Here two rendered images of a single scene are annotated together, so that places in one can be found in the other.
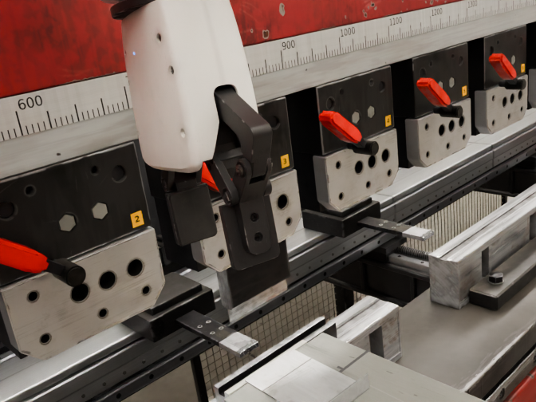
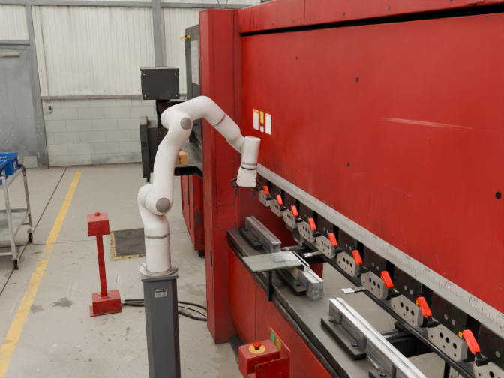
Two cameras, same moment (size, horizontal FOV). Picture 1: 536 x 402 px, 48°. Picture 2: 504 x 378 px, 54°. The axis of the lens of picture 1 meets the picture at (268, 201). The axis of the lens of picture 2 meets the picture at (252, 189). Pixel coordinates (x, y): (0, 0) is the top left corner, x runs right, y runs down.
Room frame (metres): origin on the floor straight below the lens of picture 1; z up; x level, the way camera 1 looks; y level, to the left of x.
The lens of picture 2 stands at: (1.38, -2.33, 2.05)
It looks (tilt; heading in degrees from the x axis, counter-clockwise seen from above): 15 degrees down; 112
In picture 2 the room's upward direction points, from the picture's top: straight up
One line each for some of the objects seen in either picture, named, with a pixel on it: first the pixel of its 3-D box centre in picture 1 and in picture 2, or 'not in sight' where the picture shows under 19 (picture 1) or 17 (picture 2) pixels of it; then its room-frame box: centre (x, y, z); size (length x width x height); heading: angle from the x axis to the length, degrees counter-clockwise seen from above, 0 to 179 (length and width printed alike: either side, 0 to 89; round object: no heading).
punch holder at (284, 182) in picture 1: (224, 179); (296, 208); (0.66, 0.05, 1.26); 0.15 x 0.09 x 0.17; 131
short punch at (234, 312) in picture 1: (254, 272); (298, 234); (0.68, 0.03, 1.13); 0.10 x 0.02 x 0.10; 131
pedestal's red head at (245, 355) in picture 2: not in sight; (263, 360); (0.71, -0.56, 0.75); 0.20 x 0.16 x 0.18; 135
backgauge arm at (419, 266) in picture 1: (347, 255); (427, 334); (1.36, -0.18, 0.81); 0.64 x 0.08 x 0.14; 41
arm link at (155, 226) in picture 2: not in sight; (153, 209); (0.06, -0.37, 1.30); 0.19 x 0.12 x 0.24; 143
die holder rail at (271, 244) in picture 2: not in sight; (262, 235); (0.32, 0.44, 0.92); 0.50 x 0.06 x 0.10; 131
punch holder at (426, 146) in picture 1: (420, 104); (332, 235); (0.92, -0.26, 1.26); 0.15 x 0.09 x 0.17; 131
